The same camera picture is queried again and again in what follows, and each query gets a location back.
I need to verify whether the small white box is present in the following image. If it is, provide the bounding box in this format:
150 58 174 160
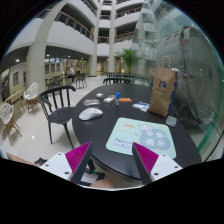
96 93 104 98

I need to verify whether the white lattice chair far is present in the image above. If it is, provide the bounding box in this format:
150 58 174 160
23 82 39 111

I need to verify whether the white lattice chair near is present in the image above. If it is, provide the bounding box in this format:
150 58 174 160
0 103 20 138

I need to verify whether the white computer mouse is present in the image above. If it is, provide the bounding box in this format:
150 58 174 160
79 108 103 121

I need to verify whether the black chair behind table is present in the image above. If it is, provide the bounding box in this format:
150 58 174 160
103 77 131 85

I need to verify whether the round black table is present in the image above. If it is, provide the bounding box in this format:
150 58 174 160
72 84 201 182

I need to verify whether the white lattice chair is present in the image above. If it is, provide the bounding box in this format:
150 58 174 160
0 103 20 138
23 82 39 111

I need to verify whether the person seated in background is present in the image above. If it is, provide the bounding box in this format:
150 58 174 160
66 67 75 83

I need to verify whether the clear plastic packet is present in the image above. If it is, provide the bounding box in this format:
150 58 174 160
83 99 100 106

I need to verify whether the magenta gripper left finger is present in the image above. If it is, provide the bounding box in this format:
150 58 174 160
65 142 92 184

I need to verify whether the blue white tissue packet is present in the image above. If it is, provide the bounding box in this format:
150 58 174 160
132 101 149 112

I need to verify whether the blue capped small bottle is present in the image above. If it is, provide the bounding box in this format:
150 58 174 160
115 92 120 105

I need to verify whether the black wooden chair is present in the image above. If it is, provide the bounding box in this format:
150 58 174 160
38 85 76 147

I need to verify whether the light green mouse pad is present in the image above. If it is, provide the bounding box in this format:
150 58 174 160
106 117 176 159

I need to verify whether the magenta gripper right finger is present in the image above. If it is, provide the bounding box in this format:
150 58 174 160
132 142 159 185

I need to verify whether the brown paper bag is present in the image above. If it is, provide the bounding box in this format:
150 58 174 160
149 56 178 117

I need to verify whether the orange notepad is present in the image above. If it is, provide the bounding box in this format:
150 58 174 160
119 98 132 102

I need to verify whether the green potted palm plant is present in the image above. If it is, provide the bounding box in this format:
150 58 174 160
118 48 140 73

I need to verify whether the white small packet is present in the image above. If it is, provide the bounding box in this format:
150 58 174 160
103 97 115 103

